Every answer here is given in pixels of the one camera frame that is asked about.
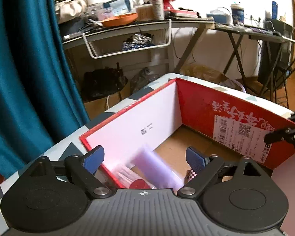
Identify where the lilac plastic case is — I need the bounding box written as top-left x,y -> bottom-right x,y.
130,149 -> 184,191

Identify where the red strawberry cardboard box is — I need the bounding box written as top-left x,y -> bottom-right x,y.
80,78 -> 295,189

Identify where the pink checkered tube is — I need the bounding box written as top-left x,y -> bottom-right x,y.
185,169 -> 197,182

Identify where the brown cardboard box on floor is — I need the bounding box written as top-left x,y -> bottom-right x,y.
84,85 -> 131,119

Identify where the black bag under desk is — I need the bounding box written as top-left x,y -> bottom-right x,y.
80,63 -> 128,102

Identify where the teal blue curtain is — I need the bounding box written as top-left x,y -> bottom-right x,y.
0,0 -> 89,178

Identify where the black folding table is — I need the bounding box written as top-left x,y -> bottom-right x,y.
214,22 -> 295,99

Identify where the blue white cup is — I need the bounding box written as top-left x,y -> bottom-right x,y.
231,3 -> 245,25

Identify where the cluttered grey desk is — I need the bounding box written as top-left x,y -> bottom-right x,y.
63,19 -> 215,78

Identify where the orange shallow bowl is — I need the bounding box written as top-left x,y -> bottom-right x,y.
101,13 -> 138,28

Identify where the white spray can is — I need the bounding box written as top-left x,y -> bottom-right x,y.
151,0 -> 165,20

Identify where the white wire basket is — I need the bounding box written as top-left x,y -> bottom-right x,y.
82,19 -> 172,59

